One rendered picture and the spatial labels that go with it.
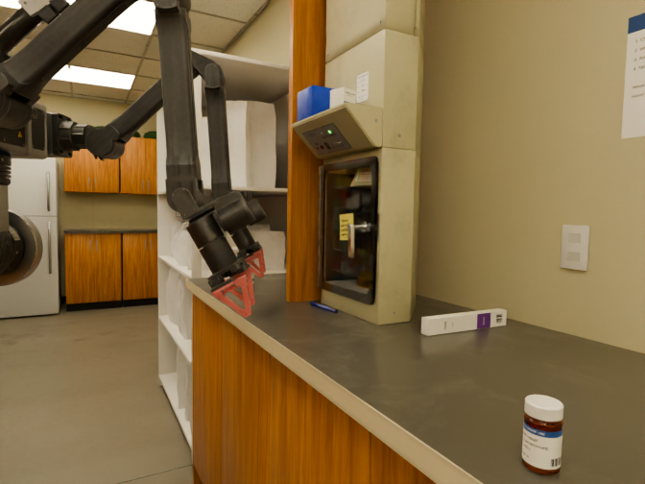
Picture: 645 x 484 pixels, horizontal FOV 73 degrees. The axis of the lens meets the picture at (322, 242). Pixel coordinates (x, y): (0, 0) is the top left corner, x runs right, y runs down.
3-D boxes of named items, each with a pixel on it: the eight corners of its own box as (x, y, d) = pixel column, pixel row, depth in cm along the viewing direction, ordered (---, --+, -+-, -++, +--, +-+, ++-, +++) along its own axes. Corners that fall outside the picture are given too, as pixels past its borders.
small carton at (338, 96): (342, 115, 123) (342, 93, 123) (355, 112, 120) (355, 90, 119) (329, 112, 119) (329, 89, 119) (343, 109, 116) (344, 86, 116)
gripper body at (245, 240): (260, 246, 142) (249, 226, 141) (258, 248, 131) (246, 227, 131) (243, 255, 141) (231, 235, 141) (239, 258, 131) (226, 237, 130)
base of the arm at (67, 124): (67, 157, 134) (66, 118, 133) (94, 158, 135) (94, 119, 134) (52, 154, 125) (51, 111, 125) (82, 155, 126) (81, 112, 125)
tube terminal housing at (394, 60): (381, 297, 157) (388, 77, 152) (447, 316, 128) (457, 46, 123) (320, 302, 145) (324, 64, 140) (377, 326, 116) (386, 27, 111)
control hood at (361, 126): (322, 158, 142) (323, 128, 141) (382, 146, 113) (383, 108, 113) (290, 156, 136) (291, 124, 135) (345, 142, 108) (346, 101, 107)
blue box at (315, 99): (325, 126, 138) (325, 97, 138) (341, 120, 130) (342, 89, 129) (297, 122, 134) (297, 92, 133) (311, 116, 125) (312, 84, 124)
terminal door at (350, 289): (321, 288, 143) (323, 164, 141) (374, 306, 117) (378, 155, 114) (319, 288, 143) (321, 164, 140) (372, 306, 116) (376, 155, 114)
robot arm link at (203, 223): (186, 223, 88) (179, 224, 82) (217, 206, 88) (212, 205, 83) (203, 253, 89) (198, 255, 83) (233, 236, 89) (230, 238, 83)
